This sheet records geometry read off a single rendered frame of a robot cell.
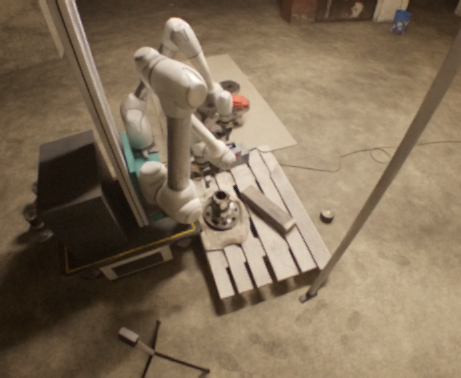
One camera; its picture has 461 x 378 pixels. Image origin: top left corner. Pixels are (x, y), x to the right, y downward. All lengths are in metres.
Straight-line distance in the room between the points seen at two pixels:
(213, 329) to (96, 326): 0.77
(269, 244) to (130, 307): 1.04
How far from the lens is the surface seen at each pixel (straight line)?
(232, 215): 2.06
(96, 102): 1.29
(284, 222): 2.02
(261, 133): 2.96
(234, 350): 1.93
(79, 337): 2.17
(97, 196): 1.49
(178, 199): 1.31
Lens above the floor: 1.91
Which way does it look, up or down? 51 degrees down
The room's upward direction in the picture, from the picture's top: straight up
